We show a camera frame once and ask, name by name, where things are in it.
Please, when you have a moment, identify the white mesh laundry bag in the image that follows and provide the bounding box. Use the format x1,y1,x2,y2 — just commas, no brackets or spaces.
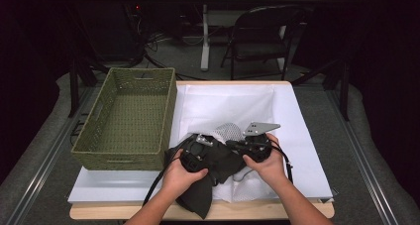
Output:
177,84,277,203

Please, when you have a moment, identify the hand-held gripper cable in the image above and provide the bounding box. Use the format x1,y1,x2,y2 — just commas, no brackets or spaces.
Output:
270,145,295,185
142,135,199,207

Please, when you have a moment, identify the white board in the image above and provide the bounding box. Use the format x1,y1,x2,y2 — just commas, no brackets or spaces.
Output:
67,83,335,204

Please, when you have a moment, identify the bundle of floor cables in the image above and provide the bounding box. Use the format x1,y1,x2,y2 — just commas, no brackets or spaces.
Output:
125,3,199,82

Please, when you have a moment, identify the green woven basket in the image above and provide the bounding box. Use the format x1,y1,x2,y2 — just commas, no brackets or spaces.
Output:
70,66,178,171

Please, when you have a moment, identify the metal floor rail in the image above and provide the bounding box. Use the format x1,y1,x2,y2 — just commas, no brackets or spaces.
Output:
6,85,97,225
325,89,402,225

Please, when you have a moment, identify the white desk leg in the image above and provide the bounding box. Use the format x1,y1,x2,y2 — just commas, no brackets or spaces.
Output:
200,4,211,72

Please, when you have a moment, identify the person's right hand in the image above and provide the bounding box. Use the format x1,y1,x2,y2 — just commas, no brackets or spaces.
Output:
242,133,290,187

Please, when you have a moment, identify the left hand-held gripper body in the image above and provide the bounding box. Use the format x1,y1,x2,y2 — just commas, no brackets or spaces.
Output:
179,134,220,173

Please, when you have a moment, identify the black folding chair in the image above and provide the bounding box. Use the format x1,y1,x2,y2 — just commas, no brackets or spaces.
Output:
220,5,306,81

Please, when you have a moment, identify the left hand-held gripper cable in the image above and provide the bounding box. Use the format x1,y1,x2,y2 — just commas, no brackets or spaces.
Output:
142,135,199,207

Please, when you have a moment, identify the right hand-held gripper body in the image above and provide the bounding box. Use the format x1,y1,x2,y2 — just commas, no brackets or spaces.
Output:
227,121,281,164

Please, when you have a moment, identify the dark cloth garment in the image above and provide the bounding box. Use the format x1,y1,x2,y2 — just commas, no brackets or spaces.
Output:
163,135,248,220

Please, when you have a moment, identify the person's left hand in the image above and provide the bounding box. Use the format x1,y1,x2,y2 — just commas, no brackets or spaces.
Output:
161,149,210,201

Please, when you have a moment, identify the right hand-held gripper cable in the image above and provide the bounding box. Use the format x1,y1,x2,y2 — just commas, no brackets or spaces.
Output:
270,145,295,185

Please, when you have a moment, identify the black metal stand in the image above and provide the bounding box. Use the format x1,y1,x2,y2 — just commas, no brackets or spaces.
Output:
67,57,110,119
291,57,351,122

